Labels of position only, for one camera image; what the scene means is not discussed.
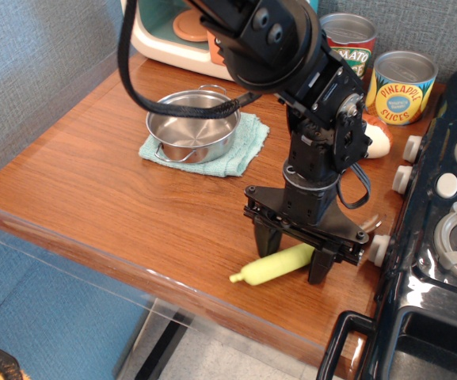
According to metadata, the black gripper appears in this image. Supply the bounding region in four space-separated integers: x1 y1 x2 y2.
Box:
244 174 368 284

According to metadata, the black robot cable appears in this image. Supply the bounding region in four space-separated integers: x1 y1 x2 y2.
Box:
116 0 263 120

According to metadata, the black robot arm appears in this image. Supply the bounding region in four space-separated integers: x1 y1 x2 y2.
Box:
191 1 371 284

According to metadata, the teal folded cloth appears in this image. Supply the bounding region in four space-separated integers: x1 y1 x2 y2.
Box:
139 112 269 177

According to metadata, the black toy stove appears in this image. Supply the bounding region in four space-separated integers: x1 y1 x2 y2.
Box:
318 71 457 379

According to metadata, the plush mushroom toy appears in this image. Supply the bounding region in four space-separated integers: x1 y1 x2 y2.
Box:
362 112 394 159

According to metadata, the toy microwave teal and peach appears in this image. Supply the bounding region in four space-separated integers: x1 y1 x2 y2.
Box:
120 0 319 82

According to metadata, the tomato sauce can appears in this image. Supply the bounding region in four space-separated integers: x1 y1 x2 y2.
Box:
320 13 377 78

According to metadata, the spoon with yellow-green handle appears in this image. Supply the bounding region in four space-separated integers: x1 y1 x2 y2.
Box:
229 214 386 286

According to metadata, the stainless steel pot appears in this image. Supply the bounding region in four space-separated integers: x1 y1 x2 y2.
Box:
146 85 241 164

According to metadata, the pineapple slices can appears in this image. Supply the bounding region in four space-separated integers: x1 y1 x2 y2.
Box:
366 51 438 126

